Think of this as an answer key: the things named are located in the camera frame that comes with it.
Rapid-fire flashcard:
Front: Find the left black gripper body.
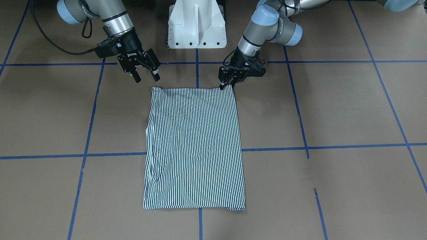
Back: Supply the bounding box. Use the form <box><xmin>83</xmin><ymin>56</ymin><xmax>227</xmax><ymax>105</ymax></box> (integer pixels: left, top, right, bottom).
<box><xmin>218</xmin><ymin>47</ymin><xmax>259</xmax><ymax>83</ymax></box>

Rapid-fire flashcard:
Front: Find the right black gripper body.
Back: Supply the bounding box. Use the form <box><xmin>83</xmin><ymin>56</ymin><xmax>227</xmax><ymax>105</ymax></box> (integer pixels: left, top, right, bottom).
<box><xmin>116</xmin><ymin>28</ymin><xmax>160</xmax><ymax>74</ymax></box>

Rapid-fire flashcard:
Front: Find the blue white striped polo shirt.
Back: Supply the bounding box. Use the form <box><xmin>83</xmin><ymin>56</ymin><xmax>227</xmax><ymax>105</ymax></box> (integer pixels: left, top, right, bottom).
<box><xmin>143</xmin><ymin>86</ymin><xmax>246</xmax><ymax>211</ymax></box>

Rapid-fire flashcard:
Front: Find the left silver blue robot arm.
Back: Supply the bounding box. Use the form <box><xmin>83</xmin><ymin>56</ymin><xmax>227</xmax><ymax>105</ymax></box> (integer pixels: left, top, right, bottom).
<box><xmin>218</xmin><ymin>0</ymin><xmax>330</xmax><ymax>89</ymax></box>

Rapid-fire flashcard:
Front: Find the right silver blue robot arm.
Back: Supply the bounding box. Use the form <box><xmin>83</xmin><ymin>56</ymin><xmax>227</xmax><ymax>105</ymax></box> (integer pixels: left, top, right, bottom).
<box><xmin>57</xmin><ymin>0</ymin><xmax>160</xmax><ymax>83</ymax></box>

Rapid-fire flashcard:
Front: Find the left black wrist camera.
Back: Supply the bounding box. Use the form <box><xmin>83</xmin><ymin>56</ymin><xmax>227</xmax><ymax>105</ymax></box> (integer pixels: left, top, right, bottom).
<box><xmin>245</xmin><ymin>56</ymin><xmax>266</xmax><ymax>77</ymax></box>

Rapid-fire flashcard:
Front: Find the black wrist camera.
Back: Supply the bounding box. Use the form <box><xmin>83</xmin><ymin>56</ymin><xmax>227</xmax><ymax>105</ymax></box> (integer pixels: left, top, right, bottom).
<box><xmin>245</xmin><ymin>56</ymin><xmax>266</xmax><ymax>77</ymax></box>
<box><xmin>95</xmin><ymin>36</ymin><xmax>121</xmax><ymax>58</ymax></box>

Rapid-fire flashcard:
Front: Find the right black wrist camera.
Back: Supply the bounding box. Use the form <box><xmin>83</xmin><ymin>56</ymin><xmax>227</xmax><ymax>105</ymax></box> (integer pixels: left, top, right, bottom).
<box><xmin>95</xmin><ymin>36</ymin><xmax>121</xmax><ymax>58</ymax></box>

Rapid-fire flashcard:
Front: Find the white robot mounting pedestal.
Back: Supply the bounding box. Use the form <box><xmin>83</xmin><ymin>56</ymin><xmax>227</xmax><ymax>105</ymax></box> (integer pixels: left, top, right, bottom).
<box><xmin>167</xmin><ymin>0</ymin><xmax>227</xmax><ymax>49</ymax></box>

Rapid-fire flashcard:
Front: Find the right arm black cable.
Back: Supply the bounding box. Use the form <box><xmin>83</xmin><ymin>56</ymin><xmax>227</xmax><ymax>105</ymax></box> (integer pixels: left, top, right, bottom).
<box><xmin>31</xmin><ymin>0</ymin><xmax>100</xmax><ymax>56</ymax></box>

